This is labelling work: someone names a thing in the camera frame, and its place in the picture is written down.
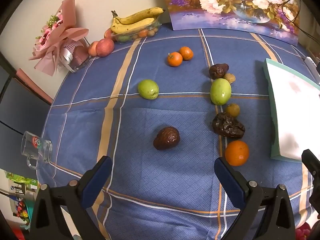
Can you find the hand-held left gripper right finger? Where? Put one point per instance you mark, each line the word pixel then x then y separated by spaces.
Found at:
pixel 228 180

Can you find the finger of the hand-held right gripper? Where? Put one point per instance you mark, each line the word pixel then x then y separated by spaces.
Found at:
pixel 311 162

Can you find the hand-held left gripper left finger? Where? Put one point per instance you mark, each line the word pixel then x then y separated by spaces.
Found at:
pixel 96 182

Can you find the large orange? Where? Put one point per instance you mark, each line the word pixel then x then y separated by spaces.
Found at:
pixel 236 153

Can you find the white tray with green rim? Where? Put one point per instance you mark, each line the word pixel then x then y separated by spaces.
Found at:
pixel 290 110

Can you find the small brown longan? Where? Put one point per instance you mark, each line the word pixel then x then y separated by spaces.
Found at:
pixel 230 78
pixel 233 110

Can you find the green jujube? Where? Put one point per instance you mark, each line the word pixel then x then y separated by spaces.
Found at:
pixel 148 89
pixel 220 91

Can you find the small orange tangerine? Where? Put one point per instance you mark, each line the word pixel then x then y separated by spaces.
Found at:
pixel 174 59
pixel 186 53

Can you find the glass mug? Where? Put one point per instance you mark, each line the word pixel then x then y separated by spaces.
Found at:
pixel 36 148

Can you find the colourful printed bag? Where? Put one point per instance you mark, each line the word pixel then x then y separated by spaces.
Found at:
pixel 22 205

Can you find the blue plaid tablecloth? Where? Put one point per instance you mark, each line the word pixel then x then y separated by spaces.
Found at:
pixel 175 110

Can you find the black charger adapter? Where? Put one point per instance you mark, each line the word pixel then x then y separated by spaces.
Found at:
pixel 318 68

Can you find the white power strip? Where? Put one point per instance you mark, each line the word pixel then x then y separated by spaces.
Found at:
pixel 311 63

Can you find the black flat panel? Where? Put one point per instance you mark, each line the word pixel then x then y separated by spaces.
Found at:
pixel 20 105

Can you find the pale orange peach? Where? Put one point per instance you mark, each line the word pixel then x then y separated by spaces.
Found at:
pixel 92 48

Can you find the red apple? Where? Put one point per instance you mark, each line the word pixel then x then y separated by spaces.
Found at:
pixel 105 47

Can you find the pink wrapped flower bouquet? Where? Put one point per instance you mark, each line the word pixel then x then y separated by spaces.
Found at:
pixel 57 35

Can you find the clear plastic produce container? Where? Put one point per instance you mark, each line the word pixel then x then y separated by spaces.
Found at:
pixel 140 34

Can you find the yellow banana bunch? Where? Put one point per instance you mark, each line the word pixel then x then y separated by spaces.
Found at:
pixel 132 26

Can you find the flower painting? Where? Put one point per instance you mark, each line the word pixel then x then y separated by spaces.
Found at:
pixel 225 5

